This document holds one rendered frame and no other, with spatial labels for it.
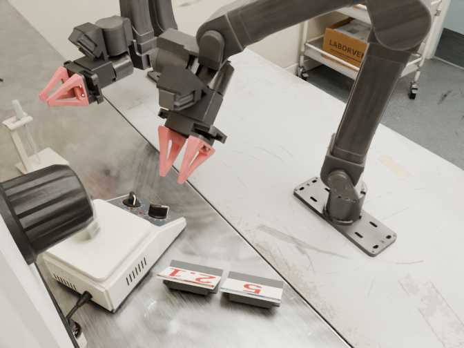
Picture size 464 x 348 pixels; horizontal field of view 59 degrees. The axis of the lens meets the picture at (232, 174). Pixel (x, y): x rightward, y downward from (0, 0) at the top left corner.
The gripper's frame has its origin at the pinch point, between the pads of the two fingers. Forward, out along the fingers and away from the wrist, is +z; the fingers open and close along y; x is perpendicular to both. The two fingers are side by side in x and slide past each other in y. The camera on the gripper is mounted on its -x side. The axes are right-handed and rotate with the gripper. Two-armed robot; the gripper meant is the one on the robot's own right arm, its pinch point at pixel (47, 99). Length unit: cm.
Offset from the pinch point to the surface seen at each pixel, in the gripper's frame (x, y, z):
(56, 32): 33, -101, -55
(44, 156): 13.1, -1.7, 4.3
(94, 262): 4.9, 35.9, 16.2
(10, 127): 1.3, 1.4, 9.0
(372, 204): 14, 59, -29
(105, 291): 7.4, 39.2, 17.4
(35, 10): 22, -102, -49
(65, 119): 14.0, -11.5, -7.1
